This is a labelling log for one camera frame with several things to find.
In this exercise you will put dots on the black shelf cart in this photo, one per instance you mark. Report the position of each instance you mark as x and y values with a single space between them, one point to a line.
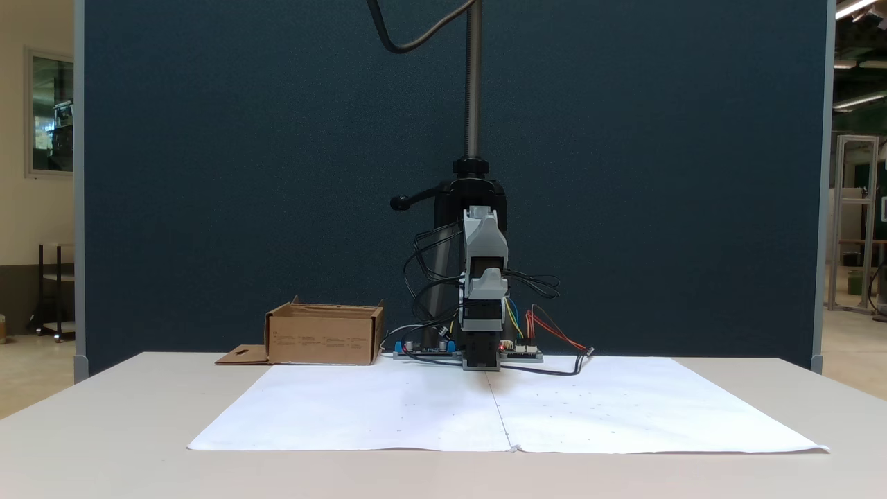
58 291

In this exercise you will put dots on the black camera tripod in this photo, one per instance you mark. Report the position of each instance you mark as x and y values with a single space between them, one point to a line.
473 83

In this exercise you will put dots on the fluorescent ceiling light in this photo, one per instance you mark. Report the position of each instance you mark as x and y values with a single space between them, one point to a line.
854 8
859 101

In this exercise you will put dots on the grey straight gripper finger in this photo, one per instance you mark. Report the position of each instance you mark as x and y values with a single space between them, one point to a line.
486 284

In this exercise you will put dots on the dark blue partition panel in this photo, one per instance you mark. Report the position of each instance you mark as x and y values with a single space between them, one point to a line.
208 138

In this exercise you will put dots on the white paper sheet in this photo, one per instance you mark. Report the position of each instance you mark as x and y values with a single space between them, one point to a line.
346 409
658 409

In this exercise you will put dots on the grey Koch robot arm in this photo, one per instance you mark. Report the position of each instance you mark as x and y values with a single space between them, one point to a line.
481 326

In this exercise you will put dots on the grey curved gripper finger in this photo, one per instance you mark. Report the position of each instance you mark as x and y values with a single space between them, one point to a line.
485 235

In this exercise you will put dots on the framed wall window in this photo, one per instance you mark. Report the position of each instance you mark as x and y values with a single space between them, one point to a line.
52 111

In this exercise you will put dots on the brown cardboard box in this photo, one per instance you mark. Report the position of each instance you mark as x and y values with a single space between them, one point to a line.
322 339

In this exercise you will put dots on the blue circuit board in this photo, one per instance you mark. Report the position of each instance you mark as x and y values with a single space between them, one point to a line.
416 352

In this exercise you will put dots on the green bin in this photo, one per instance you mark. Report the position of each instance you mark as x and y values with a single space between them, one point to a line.
856 283

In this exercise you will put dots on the aluminium profile frame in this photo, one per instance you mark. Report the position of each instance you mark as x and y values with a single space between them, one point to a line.
874 208

